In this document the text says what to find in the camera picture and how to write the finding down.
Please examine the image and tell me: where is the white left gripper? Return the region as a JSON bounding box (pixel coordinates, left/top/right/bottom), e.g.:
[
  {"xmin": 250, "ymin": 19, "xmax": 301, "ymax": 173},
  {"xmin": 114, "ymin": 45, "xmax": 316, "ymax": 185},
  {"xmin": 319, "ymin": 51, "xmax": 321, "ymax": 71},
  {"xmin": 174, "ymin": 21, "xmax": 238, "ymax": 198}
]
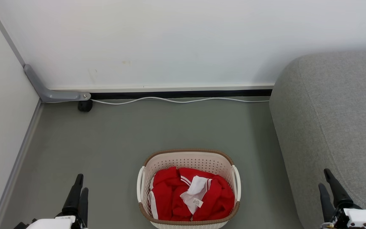
[{"xmin": 27, "ymin": 174, "xmax": 89, "ymax": 229}]

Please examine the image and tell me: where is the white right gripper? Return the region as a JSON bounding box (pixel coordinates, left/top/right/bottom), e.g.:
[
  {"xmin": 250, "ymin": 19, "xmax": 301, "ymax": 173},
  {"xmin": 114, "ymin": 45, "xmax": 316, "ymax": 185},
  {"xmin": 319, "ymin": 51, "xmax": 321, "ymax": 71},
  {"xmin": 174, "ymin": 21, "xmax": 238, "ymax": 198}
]
[{"xmin": 318, "ymin": 168, "xmax": 366, "ymax": 229}]

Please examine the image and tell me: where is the red garment with white collar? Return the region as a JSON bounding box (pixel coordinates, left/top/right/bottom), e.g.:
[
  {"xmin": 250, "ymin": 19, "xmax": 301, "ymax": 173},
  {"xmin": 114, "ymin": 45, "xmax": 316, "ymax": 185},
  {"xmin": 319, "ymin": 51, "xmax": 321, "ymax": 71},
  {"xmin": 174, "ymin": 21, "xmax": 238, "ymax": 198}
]
[{"xmin": 170, "ymin": 167, "xmax": 235, "ymax": 222}]

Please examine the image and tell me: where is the grey fabric sofa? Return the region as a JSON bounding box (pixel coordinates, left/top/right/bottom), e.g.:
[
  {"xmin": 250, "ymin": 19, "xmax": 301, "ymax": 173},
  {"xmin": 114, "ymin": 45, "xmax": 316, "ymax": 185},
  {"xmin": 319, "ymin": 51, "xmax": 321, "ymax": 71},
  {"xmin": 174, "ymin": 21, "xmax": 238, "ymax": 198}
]
[{"xmin": 269, "ymin": 51, "xmax": 366, "ymax": 229}]

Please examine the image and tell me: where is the grey skirting strip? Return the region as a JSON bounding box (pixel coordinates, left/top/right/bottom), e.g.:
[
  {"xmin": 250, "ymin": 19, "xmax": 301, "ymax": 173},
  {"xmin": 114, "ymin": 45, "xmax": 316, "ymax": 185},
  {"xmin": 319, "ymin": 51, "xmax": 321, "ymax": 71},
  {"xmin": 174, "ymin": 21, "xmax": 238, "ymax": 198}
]
[{"xmin": 0, "ymin": 99, "xmax": 44, "ymax": 229}]

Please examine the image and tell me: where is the red garment with white stripe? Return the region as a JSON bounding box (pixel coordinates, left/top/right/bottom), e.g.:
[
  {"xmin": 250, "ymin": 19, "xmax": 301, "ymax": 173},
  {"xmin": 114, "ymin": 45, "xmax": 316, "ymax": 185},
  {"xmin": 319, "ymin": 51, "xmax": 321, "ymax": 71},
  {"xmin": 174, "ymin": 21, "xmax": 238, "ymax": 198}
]
[{"xmin": 148, "ymin": 166, "xmax": 183, "ymax": 220}]

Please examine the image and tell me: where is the black caster wheel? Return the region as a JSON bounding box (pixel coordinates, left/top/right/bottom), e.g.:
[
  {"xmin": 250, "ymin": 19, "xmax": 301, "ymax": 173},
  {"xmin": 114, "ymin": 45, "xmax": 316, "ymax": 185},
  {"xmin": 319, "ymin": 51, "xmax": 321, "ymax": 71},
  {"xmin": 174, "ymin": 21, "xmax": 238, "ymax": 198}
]
[{"xmin": 78, "ymin": 100, "xmax": 93, "ymax": 112}]

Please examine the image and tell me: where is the white brown-rimmed laundry basket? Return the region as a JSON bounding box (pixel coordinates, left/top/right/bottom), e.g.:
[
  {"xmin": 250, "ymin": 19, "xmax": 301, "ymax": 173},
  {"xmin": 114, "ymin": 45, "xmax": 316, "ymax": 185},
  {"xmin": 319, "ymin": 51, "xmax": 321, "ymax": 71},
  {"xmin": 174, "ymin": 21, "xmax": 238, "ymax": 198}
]
[{"xmin": 137, "ymin": 149, "xmax": 241, "ymax": 229}]

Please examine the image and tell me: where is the white power cable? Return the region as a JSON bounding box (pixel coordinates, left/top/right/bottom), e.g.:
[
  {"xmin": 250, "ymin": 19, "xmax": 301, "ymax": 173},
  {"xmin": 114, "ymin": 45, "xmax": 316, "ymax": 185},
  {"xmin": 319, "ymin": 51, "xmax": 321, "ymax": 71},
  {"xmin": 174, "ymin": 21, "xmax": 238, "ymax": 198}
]
[{"xmin": 45, "ymin": 96, "xmax": 270, "ymax": 106}]

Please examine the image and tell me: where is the white partition bottom rail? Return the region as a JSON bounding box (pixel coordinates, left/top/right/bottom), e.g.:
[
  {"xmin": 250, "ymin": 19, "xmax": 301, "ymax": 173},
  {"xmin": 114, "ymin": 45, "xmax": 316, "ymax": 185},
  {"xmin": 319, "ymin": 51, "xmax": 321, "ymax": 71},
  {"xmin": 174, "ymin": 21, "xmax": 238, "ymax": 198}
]
[{"xmin": 48, "ymin": 83, "xmax": 275, "ymax": 94}]

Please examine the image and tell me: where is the grey partition corner post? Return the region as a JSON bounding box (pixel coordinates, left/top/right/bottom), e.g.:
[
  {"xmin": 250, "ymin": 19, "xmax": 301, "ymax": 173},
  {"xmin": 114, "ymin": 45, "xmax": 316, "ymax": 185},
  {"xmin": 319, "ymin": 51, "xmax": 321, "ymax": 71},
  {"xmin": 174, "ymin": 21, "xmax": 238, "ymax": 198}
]
[{"xmin": 0, "ymin": 0, "xmax": 26, "ymax": 68}]

